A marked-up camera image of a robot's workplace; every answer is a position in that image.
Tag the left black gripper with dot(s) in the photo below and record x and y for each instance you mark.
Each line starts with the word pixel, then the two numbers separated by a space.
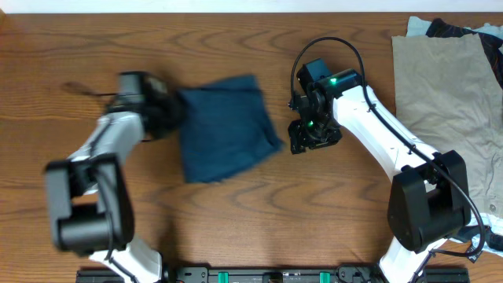
pixel 178 112

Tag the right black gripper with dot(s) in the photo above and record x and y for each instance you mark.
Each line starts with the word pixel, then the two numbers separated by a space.
pixel 300 139

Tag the dark blue denim shorts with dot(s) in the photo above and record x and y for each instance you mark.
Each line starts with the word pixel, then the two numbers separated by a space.
pixel 227 129

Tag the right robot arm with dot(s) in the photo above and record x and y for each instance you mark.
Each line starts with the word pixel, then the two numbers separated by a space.
pixel 426 204

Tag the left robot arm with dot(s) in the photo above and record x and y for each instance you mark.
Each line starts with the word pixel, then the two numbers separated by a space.
pixel 90 210

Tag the beige khaki shorts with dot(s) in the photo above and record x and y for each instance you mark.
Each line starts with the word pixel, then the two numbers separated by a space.
pixel 447 95

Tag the light blue garment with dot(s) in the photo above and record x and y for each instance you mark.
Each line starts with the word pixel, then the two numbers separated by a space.
pixel 416 26

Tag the black mounting rail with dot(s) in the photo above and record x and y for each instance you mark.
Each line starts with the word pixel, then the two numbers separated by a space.
pixel 271 276

